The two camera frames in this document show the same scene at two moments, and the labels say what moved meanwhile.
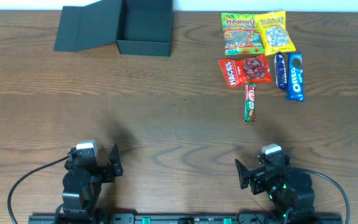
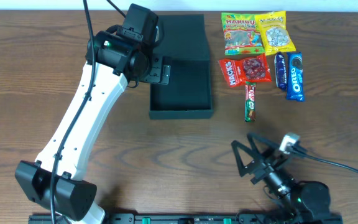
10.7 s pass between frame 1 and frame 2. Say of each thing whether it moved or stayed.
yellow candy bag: stayed
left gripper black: moved
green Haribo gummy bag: stayed
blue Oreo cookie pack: stayed
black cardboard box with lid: moved
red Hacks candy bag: stayed
